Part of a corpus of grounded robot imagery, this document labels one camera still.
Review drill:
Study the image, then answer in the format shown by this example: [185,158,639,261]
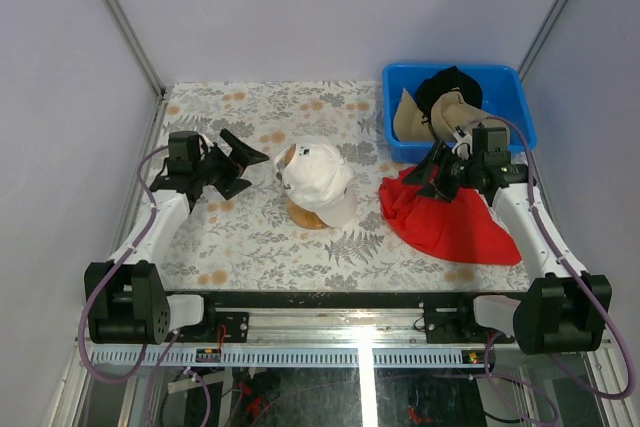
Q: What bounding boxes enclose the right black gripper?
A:
[401,140,483,204]

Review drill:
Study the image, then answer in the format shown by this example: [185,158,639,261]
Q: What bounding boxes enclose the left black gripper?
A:
[195,130,270,199]

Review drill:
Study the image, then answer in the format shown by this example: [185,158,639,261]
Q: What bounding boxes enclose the tan baseball cap with logo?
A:
[431,91,505,142]

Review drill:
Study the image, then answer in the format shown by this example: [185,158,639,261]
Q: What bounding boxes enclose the white baseball cap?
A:
[280,136,357,228]

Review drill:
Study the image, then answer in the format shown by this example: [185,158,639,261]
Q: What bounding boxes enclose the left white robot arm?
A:
[80,129,269,345]

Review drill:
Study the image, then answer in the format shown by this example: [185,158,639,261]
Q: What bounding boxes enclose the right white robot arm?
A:
[403,126,612,355]

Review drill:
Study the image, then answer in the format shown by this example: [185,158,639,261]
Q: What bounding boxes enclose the red cloth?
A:
[378,167,522,266]

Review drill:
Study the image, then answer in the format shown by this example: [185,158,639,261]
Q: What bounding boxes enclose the floral table mat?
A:
[157,81,529,292]

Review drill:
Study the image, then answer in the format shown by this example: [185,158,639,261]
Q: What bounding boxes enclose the wooden hat stand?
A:
[274,144,328,230]

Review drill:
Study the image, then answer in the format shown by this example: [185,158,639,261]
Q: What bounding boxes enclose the black cap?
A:
[415,66,483,119]

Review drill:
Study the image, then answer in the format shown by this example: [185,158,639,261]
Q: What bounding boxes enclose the blue plastic bin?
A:
[382,63,537,164]

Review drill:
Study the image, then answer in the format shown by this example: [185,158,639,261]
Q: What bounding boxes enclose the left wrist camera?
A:
[198,134,216,156]

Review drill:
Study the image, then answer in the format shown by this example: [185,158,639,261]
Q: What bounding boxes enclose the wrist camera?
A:
[452,126,472,160]
[198,134,216,156]

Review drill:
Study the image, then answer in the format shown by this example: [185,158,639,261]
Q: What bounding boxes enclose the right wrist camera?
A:
[452,126,472,160]

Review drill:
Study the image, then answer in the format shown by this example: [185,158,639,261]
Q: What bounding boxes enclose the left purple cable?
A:
[78,145,174,384]

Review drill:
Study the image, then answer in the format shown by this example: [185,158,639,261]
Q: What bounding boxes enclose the purple cable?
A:
[78,145,174,384]
[467,114,637,423]

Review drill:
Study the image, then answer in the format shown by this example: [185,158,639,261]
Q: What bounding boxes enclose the aluminium front rail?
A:
[179,307,493,346]

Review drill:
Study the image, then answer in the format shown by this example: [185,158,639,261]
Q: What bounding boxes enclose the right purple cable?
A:
[467,114,637,423]

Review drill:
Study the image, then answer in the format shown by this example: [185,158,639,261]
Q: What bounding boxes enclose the right aluminium corner post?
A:
[518,0,571,81]

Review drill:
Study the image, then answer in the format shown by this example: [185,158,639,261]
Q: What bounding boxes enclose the aluminium corner post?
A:
[518,0,571,81]
[102,0,166,98]

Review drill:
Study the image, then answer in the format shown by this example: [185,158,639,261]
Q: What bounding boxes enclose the left aluminium corner post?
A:
[102,0,166,98]

